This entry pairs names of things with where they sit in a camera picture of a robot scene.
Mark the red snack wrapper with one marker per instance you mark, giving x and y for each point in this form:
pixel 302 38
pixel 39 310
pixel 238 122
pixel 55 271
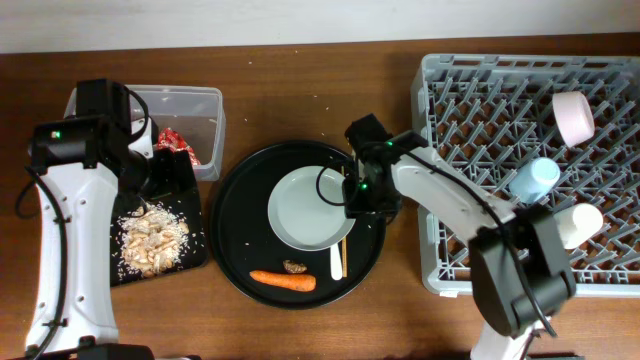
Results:
pixel 172 140

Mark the pile of rice and shells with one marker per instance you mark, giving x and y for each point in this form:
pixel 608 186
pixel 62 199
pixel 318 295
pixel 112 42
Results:
pixel 152 240

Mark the cream paper cup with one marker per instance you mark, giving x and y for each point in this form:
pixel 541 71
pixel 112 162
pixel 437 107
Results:
pixel 578 224

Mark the blue plastic cup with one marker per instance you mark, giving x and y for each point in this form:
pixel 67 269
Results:
pixel 534 180

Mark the orange carrot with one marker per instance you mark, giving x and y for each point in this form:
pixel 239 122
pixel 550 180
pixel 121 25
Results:
pixel 294 282

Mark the white plastic fork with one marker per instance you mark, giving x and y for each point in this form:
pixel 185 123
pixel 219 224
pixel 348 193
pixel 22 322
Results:
pixel 336 268

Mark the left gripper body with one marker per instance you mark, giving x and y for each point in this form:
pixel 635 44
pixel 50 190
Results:
pixel 167 177

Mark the wooden chopstick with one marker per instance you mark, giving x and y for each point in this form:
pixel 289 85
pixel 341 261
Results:
pixel 344 258

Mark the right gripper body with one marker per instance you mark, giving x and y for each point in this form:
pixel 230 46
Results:
pixel 369 197

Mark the grey dishwasher rack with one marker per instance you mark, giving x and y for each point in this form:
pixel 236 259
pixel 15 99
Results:
pixel 488 115

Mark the brown food scrap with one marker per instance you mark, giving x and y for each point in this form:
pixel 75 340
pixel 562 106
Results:
pixel 292 267

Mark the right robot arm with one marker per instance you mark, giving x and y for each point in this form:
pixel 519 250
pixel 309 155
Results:
pixel 519 269

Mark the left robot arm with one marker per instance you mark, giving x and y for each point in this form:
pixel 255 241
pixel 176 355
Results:
pixel 115 207

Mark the pink bowl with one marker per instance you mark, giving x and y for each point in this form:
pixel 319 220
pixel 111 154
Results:
pixel 573 117

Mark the round black tray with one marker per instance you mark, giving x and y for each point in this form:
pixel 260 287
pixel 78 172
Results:
pixel 242 239

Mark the grey plate with food scraps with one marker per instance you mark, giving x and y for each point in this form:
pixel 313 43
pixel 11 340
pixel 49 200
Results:
pixel 304 209

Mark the clear plastic bin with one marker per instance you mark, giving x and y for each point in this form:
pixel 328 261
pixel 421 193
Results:
pixel 195 120

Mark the black rectangular tray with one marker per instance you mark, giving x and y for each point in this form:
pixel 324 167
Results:
pixel 195 250

